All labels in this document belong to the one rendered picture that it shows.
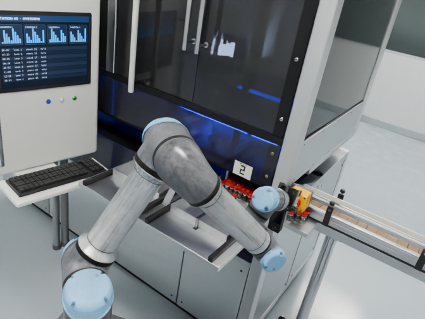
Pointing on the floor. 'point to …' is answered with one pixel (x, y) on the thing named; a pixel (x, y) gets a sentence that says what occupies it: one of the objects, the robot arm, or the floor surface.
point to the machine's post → (297, 127)
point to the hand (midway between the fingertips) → (291, 205)
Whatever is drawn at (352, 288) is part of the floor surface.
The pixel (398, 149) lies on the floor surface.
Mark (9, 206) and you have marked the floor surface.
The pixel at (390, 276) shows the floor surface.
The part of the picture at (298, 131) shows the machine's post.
